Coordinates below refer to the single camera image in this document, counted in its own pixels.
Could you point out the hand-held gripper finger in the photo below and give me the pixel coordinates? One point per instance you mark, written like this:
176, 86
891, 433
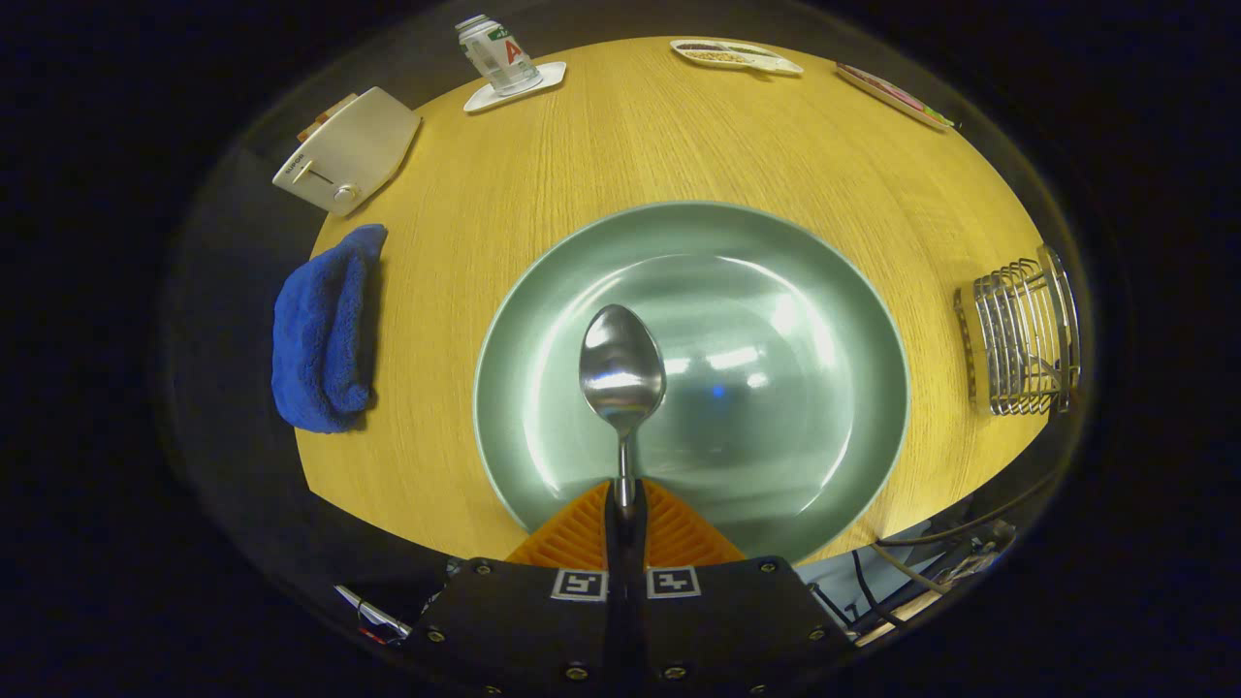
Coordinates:
637, 553
617, 553

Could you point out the pale green plate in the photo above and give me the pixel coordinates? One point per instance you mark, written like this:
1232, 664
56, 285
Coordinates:
776, 407

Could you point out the blue towel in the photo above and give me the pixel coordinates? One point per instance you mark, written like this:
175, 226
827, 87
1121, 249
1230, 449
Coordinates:
320, 330

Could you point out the cream toaster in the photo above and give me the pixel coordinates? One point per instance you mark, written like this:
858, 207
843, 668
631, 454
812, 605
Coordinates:
354, 150

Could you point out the white square coaster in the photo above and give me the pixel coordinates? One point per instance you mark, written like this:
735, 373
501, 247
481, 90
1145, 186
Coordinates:
543, 78

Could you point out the white divided dish of beans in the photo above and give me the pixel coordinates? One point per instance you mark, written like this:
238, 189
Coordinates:
722, 56

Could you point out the small plastic bottle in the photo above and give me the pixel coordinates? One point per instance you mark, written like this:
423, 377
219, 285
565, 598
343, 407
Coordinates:
494, 53

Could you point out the plate of toy food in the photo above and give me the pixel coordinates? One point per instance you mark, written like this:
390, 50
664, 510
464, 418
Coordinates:
892, 95

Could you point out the toast slice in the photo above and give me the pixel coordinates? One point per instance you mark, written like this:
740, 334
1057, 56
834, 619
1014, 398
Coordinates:
325, 116

